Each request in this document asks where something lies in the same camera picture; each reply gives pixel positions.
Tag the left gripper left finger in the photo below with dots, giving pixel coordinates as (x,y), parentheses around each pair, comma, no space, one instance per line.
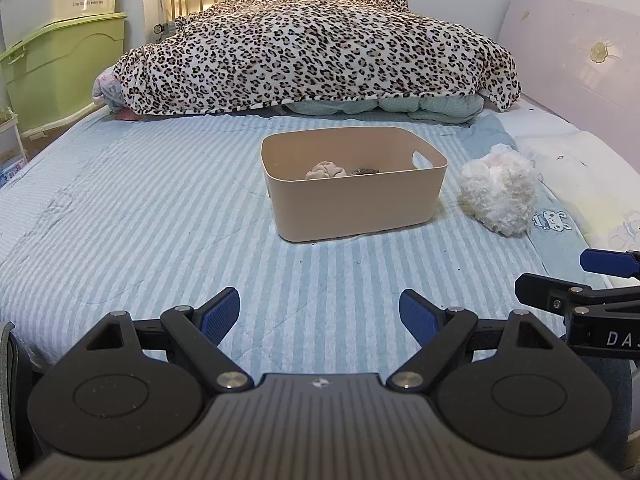
(194,337)

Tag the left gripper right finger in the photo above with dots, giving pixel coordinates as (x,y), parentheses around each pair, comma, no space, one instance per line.
(442,334)

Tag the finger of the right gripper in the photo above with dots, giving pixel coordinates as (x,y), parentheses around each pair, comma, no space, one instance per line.
(608,262)
(560,294)

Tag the white cartoon pillow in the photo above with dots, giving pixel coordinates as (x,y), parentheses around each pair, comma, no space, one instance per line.
(590,195)

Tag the white fluffy plush toy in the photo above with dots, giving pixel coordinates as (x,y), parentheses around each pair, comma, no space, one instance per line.
(500,190)

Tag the blue striped bed sheet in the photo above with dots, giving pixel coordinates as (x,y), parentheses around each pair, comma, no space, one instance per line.
(144,216)

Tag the beige plastic storage basket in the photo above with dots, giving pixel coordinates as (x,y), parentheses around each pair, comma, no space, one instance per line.
(403,194)

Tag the pale pink headboard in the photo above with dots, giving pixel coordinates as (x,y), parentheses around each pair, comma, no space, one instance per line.
(581,61)

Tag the light green folded quilt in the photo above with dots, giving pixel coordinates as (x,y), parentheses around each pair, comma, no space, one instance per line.
(452,110)

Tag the pink floral pillow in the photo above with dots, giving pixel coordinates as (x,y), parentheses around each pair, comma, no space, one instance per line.
(106,89)

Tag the leopard print blanket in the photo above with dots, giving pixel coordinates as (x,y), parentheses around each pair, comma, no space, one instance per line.
(243,55)

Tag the green plastic storage bin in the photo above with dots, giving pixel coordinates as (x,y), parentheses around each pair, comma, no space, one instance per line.
(49,75)

